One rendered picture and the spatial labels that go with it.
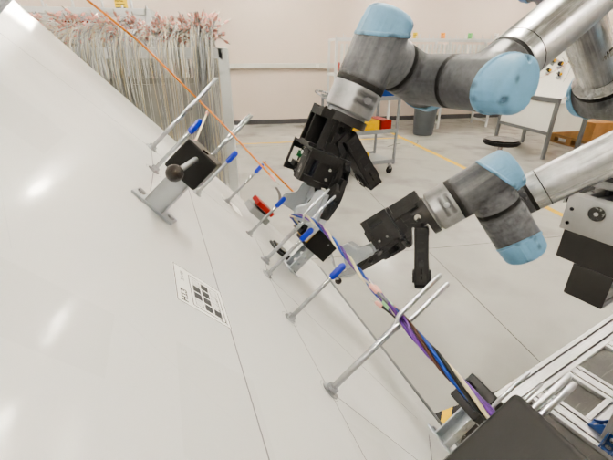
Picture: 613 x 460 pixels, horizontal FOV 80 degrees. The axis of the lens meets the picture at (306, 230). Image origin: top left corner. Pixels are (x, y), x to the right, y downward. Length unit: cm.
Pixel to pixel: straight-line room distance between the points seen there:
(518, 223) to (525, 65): 26
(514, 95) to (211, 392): 48
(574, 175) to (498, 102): 31
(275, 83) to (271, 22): 118
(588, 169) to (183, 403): 75
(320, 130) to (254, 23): 819
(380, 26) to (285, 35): 823
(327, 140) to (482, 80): 22
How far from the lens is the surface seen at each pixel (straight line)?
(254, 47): 873
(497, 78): 54
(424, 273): 69
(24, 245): 21
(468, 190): 66
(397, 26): 59
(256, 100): 877
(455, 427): 63
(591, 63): 110
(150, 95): 127
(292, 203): 64
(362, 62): 57
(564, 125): 679
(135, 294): 23
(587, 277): 117
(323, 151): 57
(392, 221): 67
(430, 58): 63
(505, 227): 69
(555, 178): 82
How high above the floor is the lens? 142
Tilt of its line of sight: 25 degrees down
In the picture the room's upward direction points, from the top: straight up
